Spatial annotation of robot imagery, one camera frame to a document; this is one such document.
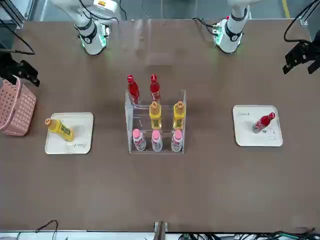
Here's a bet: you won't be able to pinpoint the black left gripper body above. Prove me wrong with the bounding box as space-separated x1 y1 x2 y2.
291 39 320 63

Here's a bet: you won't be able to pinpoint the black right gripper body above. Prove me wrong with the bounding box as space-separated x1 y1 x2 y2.
0 50 24 81

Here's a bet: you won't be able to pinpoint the yellow pear drink bottle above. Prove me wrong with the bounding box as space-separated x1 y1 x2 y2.
173 100 187 130
148 100 163 130
44 117 76 143

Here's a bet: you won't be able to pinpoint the red cola bottle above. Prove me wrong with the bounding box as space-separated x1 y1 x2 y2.
149 73 162 102
126 73 141 105
251 112 277 134

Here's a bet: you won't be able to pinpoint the clear acrylic tiered shelf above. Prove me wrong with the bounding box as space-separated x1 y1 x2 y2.
124 89 187 155

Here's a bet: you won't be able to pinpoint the pink plastic basket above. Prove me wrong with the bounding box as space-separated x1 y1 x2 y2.
0 74 37 137

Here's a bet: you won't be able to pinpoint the white rabbit print tray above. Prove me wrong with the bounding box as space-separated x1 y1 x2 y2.
232 104 284 148
44 112 95 155

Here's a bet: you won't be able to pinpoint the white bottle pink cap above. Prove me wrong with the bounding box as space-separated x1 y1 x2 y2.
150 129 164 153
131 128 147 152
170 129 184 153

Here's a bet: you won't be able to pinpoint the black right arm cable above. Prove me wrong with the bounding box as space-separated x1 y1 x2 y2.
0 18 36 56

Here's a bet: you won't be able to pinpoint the aluminium frame post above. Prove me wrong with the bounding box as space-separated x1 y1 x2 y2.
298 10 310 26

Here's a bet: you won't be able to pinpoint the dark aluminium frame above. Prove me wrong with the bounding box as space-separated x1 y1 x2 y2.
0 0 26 29

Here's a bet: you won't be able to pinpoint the black left base cable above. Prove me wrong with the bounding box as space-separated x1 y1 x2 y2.
191 16 219 35

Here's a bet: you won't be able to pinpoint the thin black loose cable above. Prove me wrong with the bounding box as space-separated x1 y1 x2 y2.
34 219 60 240

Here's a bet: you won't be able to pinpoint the tangled black cables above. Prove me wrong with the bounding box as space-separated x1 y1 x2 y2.
179 226 320 240

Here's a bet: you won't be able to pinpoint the metal post at table edge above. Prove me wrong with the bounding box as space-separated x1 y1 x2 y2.
153 220 169 240

